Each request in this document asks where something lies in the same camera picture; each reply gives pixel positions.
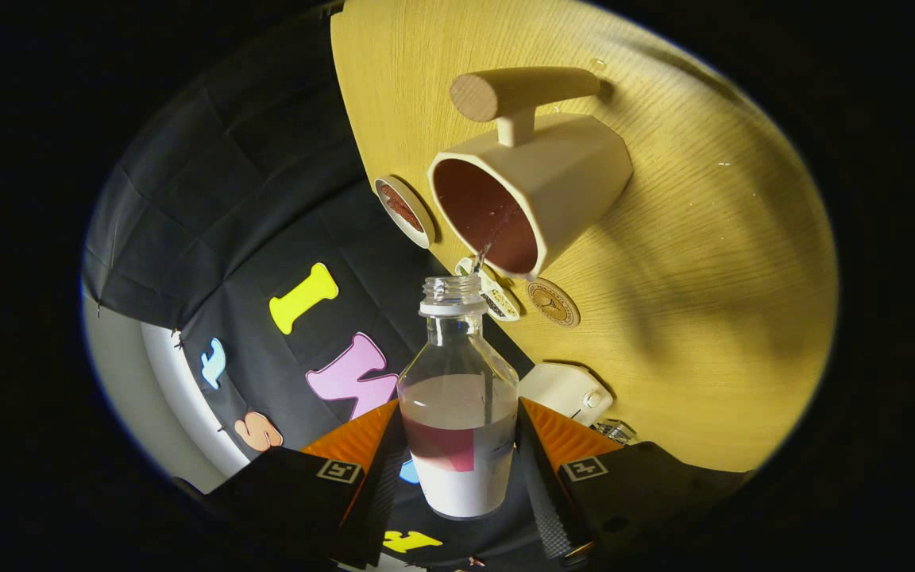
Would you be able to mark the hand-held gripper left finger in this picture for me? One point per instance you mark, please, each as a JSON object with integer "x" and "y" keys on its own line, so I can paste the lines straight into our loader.
{"x": 382, "y": 492}

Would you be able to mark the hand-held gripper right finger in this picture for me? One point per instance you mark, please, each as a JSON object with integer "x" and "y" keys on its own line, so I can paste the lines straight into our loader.
{"x": 541, "y": 492}

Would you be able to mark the clear juice bottle pink label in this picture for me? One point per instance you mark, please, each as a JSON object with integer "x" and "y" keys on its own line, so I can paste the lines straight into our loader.
{"x": 457, "y": 397}

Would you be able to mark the round wooden coaster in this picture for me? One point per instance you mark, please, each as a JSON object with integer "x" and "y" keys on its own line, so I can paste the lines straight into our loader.
{"x": 554, "y": 303}

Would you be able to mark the white toaster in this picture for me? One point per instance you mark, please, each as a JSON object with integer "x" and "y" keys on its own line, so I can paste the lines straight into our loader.
{"x": 561, "y": 389}

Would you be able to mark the white divided condiment dish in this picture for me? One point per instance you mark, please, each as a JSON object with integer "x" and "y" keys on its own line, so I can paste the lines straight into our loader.
{"x": 503, "y": 304}

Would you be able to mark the wooden table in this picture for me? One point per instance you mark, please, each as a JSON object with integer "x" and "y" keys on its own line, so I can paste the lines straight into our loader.
{"x": 704, "y": 278}

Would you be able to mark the round white plate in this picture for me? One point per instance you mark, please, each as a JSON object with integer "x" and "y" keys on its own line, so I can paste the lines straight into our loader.
{"x": 424, "y": 226}

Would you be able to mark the red sausage piece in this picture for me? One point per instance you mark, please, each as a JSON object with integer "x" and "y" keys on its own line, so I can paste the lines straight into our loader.
{"x": 395, "y": 202}
{"x": 411, "y": 218}

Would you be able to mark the black backdrop cloth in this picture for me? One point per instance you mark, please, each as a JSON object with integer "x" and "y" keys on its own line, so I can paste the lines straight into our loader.
{"x": 211, "y": 199}

